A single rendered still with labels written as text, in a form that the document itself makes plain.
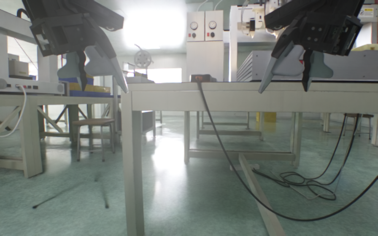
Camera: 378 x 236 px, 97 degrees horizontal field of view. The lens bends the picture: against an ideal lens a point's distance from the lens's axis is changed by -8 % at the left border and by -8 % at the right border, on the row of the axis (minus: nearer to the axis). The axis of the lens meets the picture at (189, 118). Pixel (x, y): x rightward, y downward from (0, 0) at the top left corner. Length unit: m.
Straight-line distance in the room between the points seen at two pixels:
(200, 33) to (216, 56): 0.17
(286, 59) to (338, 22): 0.08
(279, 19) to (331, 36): 0.10
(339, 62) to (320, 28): 0.39
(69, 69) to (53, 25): 0.12
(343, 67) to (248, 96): 0.33
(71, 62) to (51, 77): 1.93
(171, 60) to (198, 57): 7.35
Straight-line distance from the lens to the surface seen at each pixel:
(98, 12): 0.41
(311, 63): 0.45
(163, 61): 8.55
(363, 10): 1.40
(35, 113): 2.12
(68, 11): 0.40
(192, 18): 1.21
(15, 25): 2.17
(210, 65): 1.13
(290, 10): 0.41
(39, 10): 0.39
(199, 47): 1.15
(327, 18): 0.36
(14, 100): 2.00
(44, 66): 2.42
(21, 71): 2.35
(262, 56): 0.66
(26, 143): 2.08
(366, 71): 0.80
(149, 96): 0.62
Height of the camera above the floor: 0.69
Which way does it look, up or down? 5 degrees down
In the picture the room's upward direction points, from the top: straight up
